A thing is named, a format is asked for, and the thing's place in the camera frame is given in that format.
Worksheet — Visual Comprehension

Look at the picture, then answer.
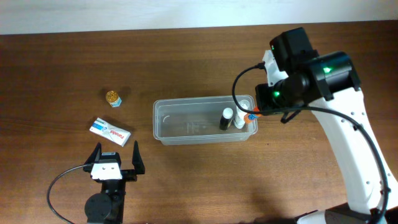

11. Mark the white clear-capped bottle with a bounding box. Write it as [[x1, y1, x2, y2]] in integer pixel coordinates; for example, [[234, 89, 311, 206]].
[[233, 100, 250, 129]]

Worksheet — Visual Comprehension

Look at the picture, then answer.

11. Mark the black bottle white cap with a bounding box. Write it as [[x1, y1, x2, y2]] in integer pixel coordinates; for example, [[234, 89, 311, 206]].
[[219, 108, 234, 131]]

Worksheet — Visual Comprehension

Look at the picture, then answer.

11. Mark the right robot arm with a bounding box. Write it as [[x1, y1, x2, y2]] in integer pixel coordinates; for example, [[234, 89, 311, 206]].
[[256, 27, 397, 223]]

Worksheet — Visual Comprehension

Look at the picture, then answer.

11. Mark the orange tube white cap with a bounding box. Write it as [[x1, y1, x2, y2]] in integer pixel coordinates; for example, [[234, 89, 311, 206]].
[[244, 113, 262, 124]]

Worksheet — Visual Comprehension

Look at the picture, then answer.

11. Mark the small gold-lidded jar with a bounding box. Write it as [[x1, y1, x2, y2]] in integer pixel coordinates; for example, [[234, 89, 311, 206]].
[[105, 91, 122, 108]]

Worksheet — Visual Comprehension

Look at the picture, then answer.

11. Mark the white Panadol box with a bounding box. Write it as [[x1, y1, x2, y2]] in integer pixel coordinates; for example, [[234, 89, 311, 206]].
[[89, 118, 131, 147]]

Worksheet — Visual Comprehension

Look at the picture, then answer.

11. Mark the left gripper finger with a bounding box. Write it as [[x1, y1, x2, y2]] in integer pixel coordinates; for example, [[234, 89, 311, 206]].
[[85, 142, 101, 165], [132, 141, 146, 175]]

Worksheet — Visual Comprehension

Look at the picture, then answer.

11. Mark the clear plastic container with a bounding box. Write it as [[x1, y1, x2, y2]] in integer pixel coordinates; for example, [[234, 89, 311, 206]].
[[152, 95, 258, 146]]

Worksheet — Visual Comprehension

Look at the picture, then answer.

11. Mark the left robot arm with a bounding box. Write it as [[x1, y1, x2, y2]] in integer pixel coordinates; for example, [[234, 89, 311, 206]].
[[83, 141, 146, 223]]

